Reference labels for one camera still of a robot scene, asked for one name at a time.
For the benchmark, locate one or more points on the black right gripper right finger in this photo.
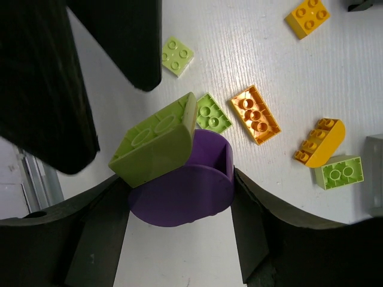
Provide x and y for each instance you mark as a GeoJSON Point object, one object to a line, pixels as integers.
{"type": "Point", "coordinates": [281, 245]}

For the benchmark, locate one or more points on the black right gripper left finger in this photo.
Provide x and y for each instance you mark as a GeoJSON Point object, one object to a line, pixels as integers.
{"type": "Point", "coordinates": [76, 242]}

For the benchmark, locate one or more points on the purple round lego piece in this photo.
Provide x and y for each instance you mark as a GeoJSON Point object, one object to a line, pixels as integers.
{"type": "Point", "coordinates": [203, 187]}

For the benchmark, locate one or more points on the green lego brick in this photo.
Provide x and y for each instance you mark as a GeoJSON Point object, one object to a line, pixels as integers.
{"type": "Point", "coordinates": [210, 116]}
{"type": "Point", "coordinates": [339, 171]}

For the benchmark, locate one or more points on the light green curved lego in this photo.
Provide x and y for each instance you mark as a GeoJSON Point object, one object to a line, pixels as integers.
{"type": "Point", "coordinates": [158, 145]}

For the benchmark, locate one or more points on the light green square lego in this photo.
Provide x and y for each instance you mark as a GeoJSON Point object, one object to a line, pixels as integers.
{"type": "Point", "coordinates": [176, 56]}

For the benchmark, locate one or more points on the yellow curved lego brick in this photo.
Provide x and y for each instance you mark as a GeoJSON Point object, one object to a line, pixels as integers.
{"type": "Point", "coordinates": [321, 143]}

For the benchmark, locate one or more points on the orange long lego brick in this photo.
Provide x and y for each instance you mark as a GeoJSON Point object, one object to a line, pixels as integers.
{"type": "Point", "coordinates": [255, 115]}

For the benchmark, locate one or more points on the white slotted container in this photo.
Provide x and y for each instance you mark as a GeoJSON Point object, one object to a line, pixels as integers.
{"type": "Point", "coordinates": [372, 166]}

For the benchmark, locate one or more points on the yellow square lego brick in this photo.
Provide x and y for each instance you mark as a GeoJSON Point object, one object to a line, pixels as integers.
{"type": "Point", "coordinates": [307, 17]}

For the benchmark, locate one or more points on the black slotted container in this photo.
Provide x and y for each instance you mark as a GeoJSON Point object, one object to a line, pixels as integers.
{"type": "Point", "coordinates": [361, 6]}

